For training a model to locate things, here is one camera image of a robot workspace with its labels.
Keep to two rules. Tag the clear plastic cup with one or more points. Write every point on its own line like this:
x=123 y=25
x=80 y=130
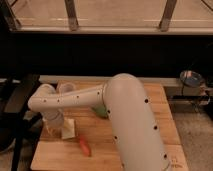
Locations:
x=66 y=87

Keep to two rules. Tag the black chair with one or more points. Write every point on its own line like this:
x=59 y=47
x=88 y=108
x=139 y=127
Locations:
x=13 y=107

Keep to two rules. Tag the green ceramic bowl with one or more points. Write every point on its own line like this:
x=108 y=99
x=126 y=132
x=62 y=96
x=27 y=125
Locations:
x=100 y=111

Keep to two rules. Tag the orange carrot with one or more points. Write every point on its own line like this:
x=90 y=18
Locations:
x=84 y=146

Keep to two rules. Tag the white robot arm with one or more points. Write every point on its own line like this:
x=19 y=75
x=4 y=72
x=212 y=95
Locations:
x=137 y=135

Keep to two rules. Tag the wooden cutting board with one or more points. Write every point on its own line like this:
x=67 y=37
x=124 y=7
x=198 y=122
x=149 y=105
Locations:
x=94 y=149

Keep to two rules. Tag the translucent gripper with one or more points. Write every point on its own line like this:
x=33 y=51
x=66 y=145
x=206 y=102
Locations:
x=53 y=130

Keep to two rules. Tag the white sponge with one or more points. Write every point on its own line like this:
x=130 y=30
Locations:
x=68 y=129

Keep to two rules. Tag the round metal dish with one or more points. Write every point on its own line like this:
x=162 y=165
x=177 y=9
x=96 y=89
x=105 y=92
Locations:
x=191 y=78

